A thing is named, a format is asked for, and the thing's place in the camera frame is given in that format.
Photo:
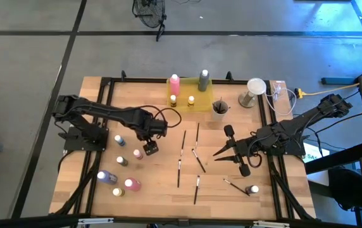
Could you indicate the large blue paint bottle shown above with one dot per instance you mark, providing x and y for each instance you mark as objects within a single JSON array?
[{"x": 108, "y": 178}]

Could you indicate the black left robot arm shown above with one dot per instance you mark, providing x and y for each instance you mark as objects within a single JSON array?
[{"x": 105, "y": 111}]

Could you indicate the small orange paint bottle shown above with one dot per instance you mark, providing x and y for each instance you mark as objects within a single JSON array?
[{"x": 173, "y": 102}]

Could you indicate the white dome metal lamp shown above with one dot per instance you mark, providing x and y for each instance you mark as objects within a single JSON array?
[{"x": 257, "y": 86}]

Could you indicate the small blue paint bottle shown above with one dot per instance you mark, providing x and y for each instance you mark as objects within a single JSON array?
[{"x": 119, "y": 140}]

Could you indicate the small green paint bottle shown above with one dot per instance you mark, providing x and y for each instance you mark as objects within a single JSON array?
[{"x": 121, "y": 160}]

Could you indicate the small brown paint bottle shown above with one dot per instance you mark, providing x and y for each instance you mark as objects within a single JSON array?
[{"x": 252, "y": 189}]

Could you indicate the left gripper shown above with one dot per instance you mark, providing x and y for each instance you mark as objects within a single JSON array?
[{"x": 154, "y": 126}]

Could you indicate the silver aluminium bracket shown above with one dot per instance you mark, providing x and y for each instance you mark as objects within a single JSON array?
[
  {"x": 95, "y": 221},
  {"x": 271, "y": 224}
]

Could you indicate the large red paint bottle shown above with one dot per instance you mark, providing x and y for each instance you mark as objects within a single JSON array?
[{"x": 133, "y": 184}]

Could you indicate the translucent yellow plastic tray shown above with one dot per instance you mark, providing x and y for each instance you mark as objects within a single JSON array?
[{"x": 189, "y": 87}]

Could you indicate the black office chair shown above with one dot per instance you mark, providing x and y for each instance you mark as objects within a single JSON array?
[{"x": 345, "y": 187}]

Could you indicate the small ochre paint bottle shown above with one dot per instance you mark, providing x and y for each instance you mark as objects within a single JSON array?
[{"x": 117, "y": 192}]

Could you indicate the large grey paint bottle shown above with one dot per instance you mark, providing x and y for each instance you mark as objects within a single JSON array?
[{"x": 203, "y": 83}]

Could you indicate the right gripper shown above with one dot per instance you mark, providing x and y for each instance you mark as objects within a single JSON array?
[{"x": 241, "y": 150}]

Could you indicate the small yellow paint bottle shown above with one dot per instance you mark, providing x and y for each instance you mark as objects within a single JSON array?
[{"x": 190, "y": 101}]

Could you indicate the beige paper cup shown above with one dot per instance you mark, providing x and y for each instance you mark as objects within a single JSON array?
[{"x": 219, "y": 117}]

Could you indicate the small pink paint bottle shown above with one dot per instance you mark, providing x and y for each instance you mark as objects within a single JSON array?
[{"x": 138, "y": 154}]

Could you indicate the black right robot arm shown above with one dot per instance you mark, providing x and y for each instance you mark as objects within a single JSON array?
[{"x": 310, "y": 122}]

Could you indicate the black frame clamp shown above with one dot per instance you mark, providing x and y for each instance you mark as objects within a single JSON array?
[
  {"x": 123, "y": 75},
  {"x": 229, "y": 76}
]

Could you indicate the black floor fan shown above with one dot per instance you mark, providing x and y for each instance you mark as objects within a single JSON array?
[{"x": 149, "y": 14}]

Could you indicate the large pink paint bottle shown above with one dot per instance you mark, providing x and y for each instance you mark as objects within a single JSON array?
[{"x": 174, "y": 87}]

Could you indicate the white green floor label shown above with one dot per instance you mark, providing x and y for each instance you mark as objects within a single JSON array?
[{"x": 314, "y": 155}]

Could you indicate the black aluminium table frame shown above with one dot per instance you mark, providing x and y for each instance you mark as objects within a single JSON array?
[{"x": 130, "y": 80}]

